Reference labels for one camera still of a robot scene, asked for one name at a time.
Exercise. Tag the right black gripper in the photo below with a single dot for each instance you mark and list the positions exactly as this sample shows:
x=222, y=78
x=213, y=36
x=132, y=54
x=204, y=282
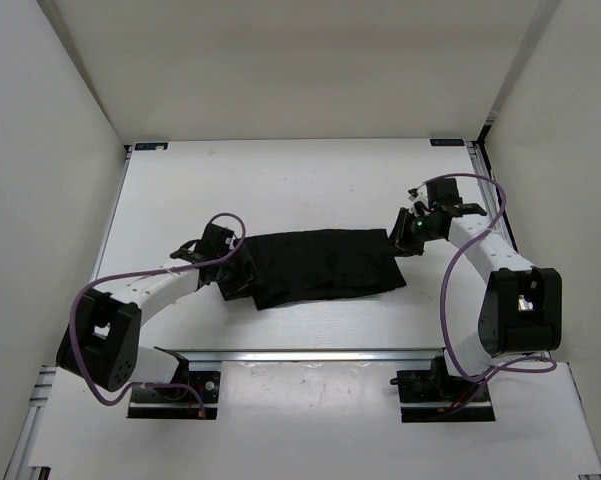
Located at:
x=399, y=236

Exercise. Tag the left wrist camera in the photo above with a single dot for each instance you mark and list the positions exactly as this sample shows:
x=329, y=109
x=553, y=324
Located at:
x=213, y=244

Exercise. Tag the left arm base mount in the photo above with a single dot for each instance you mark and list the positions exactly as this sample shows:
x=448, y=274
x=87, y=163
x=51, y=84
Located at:
x=178, y=403

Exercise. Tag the blue corner label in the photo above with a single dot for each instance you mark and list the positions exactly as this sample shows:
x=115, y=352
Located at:
x=446, y=142
x=151, y=146

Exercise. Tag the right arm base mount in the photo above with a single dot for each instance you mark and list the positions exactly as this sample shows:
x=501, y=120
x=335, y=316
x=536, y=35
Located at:
x=430, y=396

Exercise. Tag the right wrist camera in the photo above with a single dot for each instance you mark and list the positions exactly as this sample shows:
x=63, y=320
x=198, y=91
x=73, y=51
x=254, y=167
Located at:
x=441, y=196

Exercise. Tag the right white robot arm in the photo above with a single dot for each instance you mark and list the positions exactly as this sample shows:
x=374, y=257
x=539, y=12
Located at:
x=521, y=311

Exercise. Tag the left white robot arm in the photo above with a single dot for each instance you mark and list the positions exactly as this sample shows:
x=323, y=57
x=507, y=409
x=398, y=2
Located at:
x=107, y=324

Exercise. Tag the black pleated skirt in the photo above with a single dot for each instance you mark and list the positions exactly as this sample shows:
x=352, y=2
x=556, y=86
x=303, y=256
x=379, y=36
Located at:
x=327, y=264

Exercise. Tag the right blue corner label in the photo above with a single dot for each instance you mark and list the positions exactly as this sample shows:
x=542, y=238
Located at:
x=446, y=142

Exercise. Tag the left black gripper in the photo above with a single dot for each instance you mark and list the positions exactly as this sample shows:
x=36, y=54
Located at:
x=246, y=275

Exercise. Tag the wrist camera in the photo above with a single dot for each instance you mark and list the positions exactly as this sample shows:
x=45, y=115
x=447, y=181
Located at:
x=441, y=196
x=213, y=244

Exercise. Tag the left blue corner label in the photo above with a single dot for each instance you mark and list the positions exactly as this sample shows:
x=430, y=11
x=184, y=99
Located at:
x=151, y=146

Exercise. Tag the front aluminium frame rail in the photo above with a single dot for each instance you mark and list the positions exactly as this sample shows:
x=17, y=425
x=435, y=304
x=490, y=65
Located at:
x=314, y=355

